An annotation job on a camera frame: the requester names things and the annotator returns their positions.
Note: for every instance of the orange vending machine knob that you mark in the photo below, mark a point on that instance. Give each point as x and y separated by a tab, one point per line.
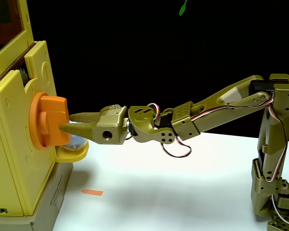
53	120

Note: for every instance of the yellow toy vending machine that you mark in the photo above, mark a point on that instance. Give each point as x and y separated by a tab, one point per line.
9	134

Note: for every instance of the clear toy capsule ball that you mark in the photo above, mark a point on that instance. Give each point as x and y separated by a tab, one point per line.
74	143

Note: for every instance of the orange paper arrow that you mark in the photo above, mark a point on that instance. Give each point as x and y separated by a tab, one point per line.
92	192

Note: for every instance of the grey cardboard box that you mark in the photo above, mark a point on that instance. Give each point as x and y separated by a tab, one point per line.
48	202

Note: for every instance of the green leaf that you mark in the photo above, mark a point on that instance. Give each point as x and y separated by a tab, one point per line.
182	9

